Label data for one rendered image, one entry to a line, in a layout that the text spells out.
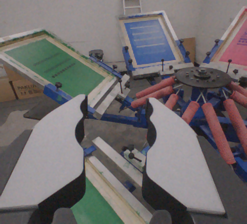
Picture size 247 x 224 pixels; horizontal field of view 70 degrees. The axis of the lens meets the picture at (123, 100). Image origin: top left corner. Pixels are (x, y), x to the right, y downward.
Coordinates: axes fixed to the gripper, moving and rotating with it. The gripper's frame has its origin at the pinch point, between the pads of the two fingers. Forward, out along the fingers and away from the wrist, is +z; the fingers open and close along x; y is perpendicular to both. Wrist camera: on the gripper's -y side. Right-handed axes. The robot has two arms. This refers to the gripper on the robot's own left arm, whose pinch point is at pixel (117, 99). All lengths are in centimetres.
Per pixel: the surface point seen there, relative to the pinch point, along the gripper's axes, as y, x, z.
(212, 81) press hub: 30, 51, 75
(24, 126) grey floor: 190, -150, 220
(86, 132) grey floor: 175, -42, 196
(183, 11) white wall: 14, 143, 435
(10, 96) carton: 190, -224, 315
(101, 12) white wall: 26, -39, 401
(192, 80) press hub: 31, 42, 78
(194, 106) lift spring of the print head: 40, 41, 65
